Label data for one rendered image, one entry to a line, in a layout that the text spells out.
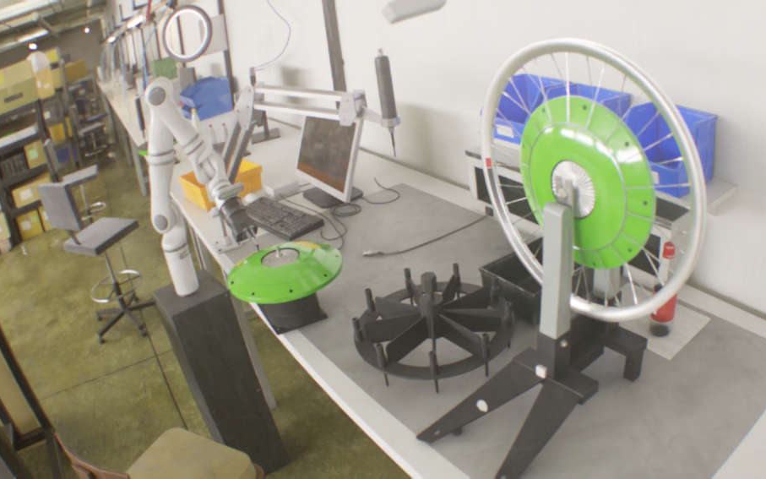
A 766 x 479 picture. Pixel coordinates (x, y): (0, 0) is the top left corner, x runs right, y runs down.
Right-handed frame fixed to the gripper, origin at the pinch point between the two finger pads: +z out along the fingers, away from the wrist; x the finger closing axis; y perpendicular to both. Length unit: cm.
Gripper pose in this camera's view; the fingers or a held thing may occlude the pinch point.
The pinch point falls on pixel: (258, 246)
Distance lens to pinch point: 168.6
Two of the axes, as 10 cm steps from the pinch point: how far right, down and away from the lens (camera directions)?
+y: -2.5, 6.0, 7.6
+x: -7.7, 3.5, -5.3
